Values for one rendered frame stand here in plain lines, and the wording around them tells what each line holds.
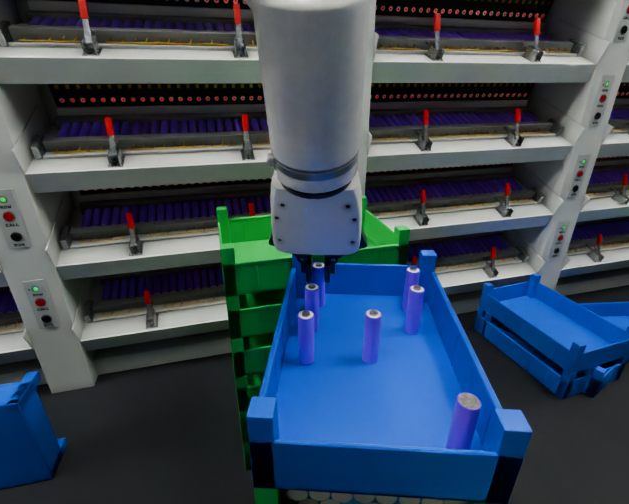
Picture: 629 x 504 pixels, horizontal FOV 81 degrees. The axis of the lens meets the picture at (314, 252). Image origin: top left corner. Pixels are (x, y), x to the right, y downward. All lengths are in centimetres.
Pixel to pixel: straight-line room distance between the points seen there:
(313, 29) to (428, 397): 34
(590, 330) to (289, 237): 99
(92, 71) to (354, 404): 72
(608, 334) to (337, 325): 87
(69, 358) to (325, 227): 82
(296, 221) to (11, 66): 63
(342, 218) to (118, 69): 57
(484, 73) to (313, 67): 79
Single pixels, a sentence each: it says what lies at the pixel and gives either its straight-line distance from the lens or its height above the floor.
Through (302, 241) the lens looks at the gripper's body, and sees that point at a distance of 42.
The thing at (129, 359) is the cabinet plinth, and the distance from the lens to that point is 112.
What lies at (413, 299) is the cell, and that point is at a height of 46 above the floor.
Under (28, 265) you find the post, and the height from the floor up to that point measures 35.
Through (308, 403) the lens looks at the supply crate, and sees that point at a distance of 40.
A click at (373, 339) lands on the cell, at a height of 44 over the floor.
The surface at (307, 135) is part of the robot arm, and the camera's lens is 31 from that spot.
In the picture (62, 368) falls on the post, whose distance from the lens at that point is 111.
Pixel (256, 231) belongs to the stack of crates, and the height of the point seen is 42.
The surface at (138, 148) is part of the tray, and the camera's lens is 92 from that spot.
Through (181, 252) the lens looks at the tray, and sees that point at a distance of 90.
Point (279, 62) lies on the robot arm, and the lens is 29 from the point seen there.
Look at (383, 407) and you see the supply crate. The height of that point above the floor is 40.
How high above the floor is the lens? 70
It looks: 25 degrees down
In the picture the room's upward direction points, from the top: straight up
